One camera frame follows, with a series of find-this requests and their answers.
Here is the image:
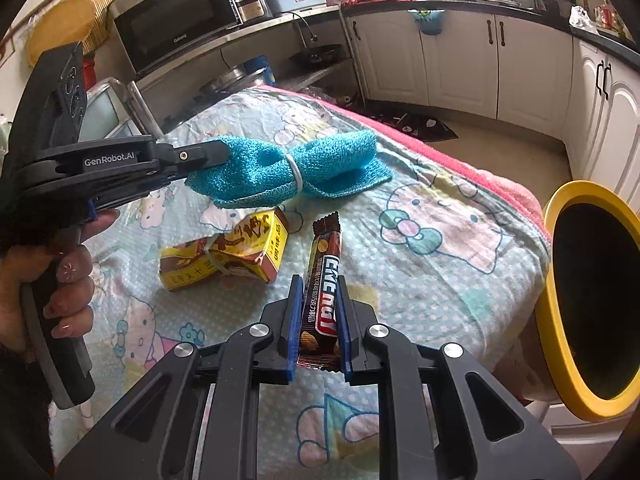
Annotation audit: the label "blue knitted cloth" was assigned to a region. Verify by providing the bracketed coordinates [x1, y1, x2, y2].
[184, 129, 393, 209]

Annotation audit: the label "blue can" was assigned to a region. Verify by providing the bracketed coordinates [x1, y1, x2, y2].
[250, 56, 277, 86]

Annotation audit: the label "plastic drawer cabinet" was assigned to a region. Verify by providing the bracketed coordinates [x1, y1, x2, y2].
[80, 77, 166, 141]

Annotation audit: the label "black microwave oven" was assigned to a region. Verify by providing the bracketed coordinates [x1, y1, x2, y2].
[109, 0, 243, 78]

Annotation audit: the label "brown chocolate bar wrapper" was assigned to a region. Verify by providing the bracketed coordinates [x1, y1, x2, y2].
[295, 211, 346, 373]

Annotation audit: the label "black frying pan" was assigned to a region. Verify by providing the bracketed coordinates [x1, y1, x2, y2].
[290, 44, 346, 66]

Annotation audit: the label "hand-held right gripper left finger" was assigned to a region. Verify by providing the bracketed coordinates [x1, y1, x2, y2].
[57, 275, 306, 480]

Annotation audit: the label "steel basin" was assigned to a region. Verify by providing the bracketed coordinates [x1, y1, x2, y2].
[200, 62, 261, 96]

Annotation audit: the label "yellow rimmed trash bin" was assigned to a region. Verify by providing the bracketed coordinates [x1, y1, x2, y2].
[520, 180, 640, 422]

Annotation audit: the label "metal shelf rack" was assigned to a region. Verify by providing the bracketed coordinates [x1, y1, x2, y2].
[135, 2, 371, 106]

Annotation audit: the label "dark floor mat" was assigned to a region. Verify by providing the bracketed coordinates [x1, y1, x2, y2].
[372, 110, 458, 142]

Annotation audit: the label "round wooden board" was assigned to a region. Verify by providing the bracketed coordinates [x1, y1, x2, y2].
[27, 0, 103, 66]

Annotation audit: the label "crushed yellow brown carton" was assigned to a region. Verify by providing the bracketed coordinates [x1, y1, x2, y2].
[160, 206, 291, 292]

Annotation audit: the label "person's left hand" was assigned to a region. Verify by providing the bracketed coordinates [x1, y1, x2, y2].
[0, 210, 121, 351]

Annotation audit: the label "white kitchen cabinets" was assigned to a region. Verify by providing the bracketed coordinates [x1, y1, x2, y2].
[345, 2, 640, 201]

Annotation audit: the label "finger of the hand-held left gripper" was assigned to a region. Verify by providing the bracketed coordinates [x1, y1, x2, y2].
[150, 167, 193, 188]
[157, 139, 232, 168]

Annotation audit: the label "printed cartoon blanket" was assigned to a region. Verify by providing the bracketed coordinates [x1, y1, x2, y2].
[45, 85, 551, 480]

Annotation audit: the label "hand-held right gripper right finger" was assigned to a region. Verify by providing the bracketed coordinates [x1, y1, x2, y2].
[335, 277, 583, 480]

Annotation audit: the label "blue hanging bin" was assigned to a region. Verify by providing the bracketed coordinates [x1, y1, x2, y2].
[412, 8, 445, 37]

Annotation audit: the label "white plastic bag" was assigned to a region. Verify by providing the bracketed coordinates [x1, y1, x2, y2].
[570, 5, 601, 31]

